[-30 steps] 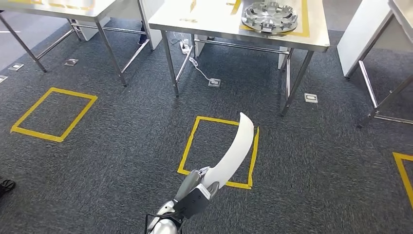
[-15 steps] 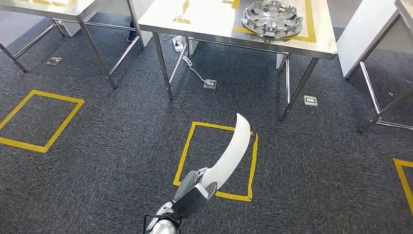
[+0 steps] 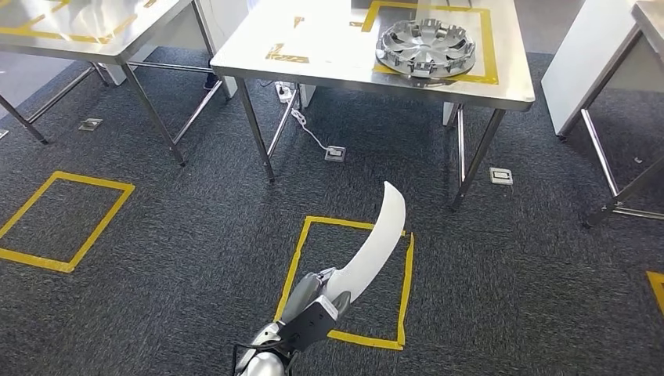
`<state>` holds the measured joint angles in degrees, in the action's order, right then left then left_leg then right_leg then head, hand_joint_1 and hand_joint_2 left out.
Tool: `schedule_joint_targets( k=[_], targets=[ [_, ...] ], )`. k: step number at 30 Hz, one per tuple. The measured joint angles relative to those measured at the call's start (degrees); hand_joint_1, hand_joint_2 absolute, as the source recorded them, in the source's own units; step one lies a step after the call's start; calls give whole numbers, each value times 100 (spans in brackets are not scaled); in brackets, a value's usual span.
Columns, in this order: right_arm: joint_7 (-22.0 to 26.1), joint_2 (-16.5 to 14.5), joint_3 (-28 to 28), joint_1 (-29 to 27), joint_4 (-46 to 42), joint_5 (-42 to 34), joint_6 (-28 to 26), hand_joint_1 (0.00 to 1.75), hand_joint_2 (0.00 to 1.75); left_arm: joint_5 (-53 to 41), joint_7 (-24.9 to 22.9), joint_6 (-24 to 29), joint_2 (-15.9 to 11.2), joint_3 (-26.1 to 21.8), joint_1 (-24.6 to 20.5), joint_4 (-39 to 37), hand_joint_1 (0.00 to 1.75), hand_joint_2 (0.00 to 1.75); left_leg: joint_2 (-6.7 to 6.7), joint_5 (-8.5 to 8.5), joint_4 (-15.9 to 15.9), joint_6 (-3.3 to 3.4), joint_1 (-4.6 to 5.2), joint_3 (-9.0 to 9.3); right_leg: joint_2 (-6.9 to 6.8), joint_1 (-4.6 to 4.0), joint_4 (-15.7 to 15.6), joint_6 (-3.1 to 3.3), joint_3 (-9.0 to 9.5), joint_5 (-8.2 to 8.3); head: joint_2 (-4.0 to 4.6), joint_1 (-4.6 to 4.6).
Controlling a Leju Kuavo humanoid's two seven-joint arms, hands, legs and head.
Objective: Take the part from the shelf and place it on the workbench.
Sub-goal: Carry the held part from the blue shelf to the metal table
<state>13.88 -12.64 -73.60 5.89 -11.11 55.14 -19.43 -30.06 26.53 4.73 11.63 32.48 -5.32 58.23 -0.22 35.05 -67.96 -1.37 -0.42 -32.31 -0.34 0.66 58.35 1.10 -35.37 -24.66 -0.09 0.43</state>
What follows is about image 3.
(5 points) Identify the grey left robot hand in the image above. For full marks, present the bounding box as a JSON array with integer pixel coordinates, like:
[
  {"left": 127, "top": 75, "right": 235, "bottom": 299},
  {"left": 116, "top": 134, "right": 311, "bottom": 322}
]
[{"left": 281, "top": 267, "right": 352, "bottom": 324}]

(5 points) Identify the white curved plastic part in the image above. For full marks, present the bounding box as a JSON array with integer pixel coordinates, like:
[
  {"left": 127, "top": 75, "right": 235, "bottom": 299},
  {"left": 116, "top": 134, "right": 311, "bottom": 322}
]
[{"left": 322, "top": 181, "right": 407, "bottom": 305}]

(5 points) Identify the stainless steel workbench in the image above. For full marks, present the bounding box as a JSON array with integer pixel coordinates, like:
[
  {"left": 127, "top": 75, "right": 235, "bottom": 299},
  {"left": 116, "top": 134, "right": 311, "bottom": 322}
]
[{"left": 210, "top": 0, "right": 536, "bottom": 212}]

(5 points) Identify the yellow floor tape square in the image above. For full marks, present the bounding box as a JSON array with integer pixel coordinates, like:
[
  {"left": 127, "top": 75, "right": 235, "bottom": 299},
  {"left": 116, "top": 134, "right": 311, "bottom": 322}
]
[
  {"left": 273, "top": 215, "right": 416, "bottom": 353},
  {"left": 645, "top": 269, "right": 664, "bottom": 317},
  {"left": 0, "top": 170, "right": 136, "bottom": 274}
]

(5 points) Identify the white power strip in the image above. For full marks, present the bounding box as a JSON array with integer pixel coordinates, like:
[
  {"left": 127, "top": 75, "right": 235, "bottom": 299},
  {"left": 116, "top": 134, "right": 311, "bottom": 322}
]
[{"left": 273, "top": 81, "right": 299, "bottom": 105}]

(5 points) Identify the small yellow tape rectangle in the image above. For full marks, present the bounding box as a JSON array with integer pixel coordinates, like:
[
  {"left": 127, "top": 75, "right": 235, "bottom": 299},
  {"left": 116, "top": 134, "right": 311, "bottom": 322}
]
[{"left": 264, "top": 14, "right": 312, "bottom": 65}]

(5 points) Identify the silver wheel hubcap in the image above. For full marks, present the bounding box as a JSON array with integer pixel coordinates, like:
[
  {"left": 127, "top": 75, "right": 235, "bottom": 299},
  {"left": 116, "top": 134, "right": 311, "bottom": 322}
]
[{"left": 375, "top": 18, "right": 477, "bottom": 80}]

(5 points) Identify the large yellow tape rectangle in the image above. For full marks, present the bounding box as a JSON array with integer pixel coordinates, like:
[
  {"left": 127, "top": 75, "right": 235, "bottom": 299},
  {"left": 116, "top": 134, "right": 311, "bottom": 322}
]
[{"left": 361, "top": 0, "right": 500, "bottom": 86}]

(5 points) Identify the stainless steel table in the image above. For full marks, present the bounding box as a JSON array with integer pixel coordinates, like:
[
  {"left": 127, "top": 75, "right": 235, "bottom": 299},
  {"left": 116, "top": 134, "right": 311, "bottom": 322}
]
[
  {"left": 558, "top": 0, "right": 664, "bottom": 230},
  {"left": 0, "top": 0, "right": 224, "bottom": 167}
]

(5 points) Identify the yellow tape marking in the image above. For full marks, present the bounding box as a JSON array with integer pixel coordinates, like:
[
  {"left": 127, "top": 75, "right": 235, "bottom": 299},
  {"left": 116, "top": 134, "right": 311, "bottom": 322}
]
[{"left": 0, "top": 0, "right": 159, "bottom": 45}]

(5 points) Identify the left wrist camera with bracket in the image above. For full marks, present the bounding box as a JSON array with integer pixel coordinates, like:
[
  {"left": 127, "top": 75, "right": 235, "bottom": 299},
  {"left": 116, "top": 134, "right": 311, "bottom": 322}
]
[{"left": 276, "top": 296, "right": 341, "bottom": 355}]

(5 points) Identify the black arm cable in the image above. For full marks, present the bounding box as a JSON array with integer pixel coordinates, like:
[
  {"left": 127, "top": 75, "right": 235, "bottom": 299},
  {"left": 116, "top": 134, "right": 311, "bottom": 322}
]
[{"left": 230, "top": 339, "right": 291, "bottom": 376}]

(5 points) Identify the white power cable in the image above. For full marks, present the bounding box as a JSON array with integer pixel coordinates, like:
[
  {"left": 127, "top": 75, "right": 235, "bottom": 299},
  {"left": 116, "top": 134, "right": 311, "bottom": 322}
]
[{"left": 290, "top": 106, "right": 333, "bottom": 151}]

